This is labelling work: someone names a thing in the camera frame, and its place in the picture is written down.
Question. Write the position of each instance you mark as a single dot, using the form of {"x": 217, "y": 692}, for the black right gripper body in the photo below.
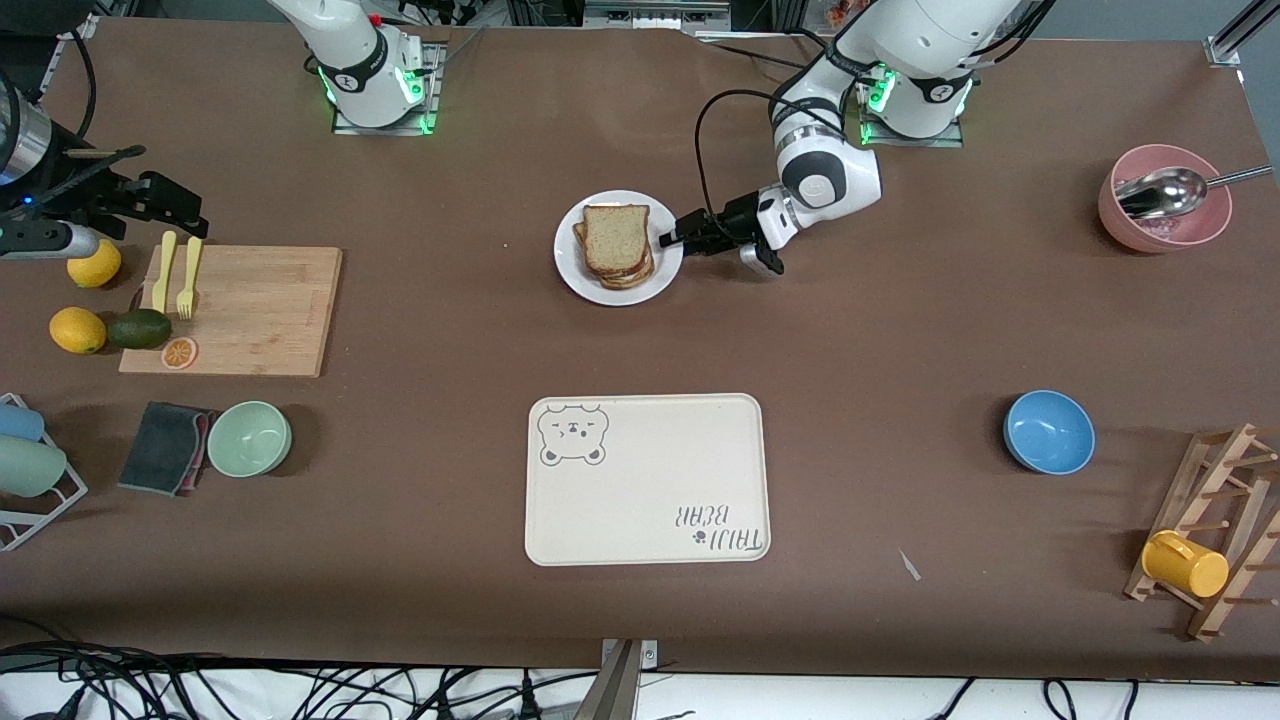
{"x": 97, "y": 197}

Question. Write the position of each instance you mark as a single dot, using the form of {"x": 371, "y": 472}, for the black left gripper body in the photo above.
{"x": 738, "y": 217}

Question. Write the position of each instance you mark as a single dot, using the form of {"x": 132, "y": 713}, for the toast with fried egg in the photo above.
{"x": 630, "y": 280}

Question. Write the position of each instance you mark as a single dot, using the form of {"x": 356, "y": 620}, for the plain brown bread slice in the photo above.
{"x": 615, "y": 238}

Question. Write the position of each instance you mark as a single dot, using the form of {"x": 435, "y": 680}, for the white round plate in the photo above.
{"x": 570, "y": 265}

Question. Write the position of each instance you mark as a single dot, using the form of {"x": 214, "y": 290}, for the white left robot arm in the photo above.
{"x": 830, "y": 180}

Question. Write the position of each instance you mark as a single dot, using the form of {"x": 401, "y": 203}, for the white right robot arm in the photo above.
{"x": 365, "y": 70}

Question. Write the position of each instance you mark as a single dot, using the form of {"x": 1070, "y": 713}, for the yellow plastic knife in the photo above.
{"x": 163, "y": 275}

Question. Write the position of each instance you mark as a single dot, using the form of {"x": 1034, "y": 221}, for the yellow plastic fork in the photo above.
{"x": 186, "y": 285}

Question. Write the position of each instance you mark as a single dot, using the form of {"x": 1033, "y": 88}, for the yellow lemon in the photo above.
{"x": 95, "y": 270}
{"x": 77, "y": 330}

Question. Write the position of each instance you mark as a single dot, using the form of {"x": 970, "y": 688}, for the wooden cutting board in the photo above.
{"x": 250, "y": 310}

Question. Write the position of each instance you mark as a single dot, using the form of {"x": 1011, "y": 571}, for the dark green avocado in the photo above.
{"x": 138, "y": 329}

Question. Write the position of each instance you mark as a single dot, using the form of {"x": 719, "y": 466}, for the orange fruit slice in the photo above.
{"x": 179, "y": 353}

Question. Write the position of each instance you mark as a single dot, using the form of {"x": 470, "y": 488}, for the pale green bowl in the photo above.
{"x": 249, "y": 440}

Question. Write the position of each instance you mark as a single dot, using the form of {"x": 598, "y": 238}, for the dark grey folded cloth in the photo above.
{"x": 160, "y": 448}

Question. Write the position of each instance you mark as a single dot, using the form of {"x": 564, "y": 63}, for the beige bear print tray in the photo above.
{"x": 650, "y": 470}

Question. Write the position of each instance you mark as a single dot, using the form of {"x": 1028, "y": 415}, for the light blue cup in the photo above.
{"x": 20, "y": 422}

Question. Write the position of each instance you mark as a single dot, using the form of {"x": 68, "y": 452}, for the pale green cup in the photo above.
{"x": 30, "y": 467}

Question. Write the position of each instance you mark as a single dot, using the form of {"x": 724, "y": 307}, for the blue bowl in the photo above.
{"x": 1049, "y": 432}

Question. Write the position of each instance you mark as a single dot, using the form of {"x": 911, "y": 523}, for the small grey tape scrap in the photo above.
{"x": 910, "y": 566}

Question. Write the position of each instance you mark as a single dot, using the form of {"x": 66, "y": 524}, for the pink bowl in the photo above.
{"x": 1165, "y": 235}

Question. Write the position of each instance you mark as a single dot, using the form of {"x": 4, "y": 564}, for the metal ladle spoon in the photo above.
{"x": 1165, "y": 192}

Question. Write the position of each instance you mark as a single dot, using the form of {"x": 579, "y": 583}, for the wooden mug rack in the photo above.
{"x": 1215, "y": 470}

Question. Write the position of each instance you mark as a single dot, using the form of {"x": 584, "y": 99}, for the yellow mug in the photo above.
{"x": 1185, "y": 565}

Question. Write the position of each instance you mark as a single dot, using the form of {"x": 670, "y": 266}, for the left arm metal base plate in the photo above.
{"x": 950, "y": 140}

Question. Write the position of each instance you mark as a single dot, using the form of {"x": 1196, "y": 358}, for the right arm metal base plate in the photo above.
{"x": 430, "y": 110}

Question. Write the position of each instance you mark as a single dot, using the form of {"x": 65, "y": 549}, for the metal table edge bracket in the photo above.
{"x": 618, "y": 685}

